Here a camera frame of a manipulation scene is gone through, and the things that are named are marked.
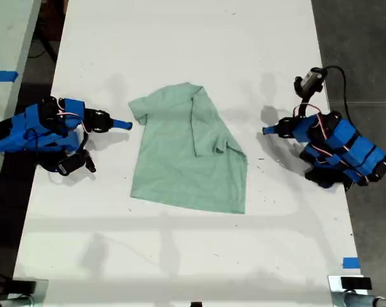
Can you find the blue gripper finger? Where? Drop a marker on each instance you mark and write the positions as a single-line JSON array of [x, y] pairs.
[[121, 126], [273, 128], [273, 132], [121, 122]]

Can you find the blue and black arm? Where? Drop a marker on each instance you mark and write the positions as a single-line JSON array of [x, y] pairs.
[[346, 144], [20, 134]]

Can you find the pale green T-shirt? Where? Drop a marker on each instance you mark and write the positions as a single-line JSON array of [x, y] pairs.
[[180, 166]]

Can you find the long blue tape strip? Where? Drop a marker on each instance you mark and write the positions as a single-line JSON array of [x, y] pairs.
[[1, 76]]

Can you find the white side table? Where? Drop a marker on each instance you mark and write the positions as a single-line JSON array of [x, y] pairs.
[[4, 32]]

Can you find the short blue tape strip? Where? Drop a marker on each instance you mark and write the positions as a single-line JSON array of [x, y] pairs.
[[351, 263]]

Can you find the small black box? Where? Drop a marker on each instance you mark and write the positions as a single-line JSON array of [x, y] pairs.
[[356, 283], [24, 286]]

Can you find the small black clip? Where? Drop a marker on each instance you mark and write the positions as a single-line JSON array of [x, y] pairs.
[[196, 304]]

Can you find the metal pipe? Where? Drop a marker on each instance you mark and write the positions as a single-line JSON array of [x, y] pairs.
[[368, 301], [14, 302]]

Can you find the black camera stalk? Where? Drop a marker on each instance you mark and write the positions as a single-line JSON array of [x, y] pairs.
[[90, 163], [299, 91]]

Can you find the black camera box white label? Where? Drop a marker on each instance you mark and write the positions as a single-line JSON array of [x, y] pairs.
[[70, 164]]

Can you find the black and grey camera box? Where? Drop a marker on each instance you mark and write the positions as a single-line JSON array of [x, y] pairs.
[[309, 80]]

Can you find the metal table bracket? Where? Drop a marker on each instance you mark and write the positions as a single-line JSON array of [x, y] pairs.
[[42, 288], [334, 284]]

